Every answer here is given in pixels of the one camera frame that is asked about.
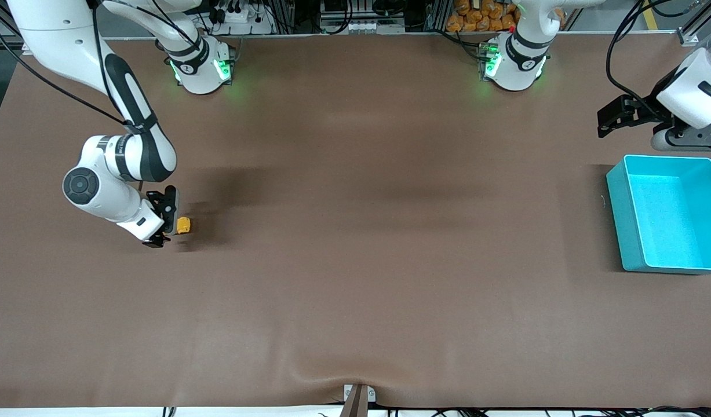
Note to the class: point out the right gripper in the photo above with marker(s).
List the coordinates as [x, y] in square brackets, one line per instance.
[165, 204]

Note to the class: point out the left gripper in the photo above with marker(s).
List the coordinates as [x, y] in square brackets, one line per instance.
[647, 110]

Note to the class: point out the yellow beetle toy car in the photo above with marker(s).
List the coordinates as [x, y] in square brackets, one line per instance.
[184, 226]

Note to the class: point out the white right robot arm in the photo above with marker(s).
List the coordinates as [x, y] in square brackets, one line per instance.
[109, 200]

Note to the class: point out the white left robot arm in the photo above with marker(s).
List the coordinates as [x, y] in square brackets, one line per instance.
[520, 66]

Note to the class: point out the teal plastic bin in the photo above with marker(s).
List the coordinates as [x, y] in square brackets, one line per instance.
[674, 226]

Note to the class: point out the orange toy pile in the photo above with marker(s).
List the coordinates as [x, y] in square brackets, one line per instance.
[477, 20]

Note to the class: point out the brown table mat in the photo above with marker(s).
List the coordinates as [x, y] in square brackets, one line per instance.
[355, 260]

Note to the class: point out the white power strip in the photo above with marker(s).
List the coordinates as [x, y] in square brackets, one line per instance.
[245, 26]

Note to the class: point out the metal table clamp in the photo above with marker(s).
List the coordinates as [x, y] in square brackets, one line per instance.
[358, 402]

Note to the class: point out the white connector block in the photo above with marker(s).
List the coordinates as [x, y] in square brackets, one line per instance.
[362, 26]

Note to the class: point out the metal corner bracket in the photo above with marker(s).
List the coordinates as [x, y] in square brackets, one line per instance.
[689, 39]

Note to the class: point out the aluminium extrusion frame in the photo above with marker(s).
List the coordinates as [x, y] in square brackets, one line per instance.
[283, 14]

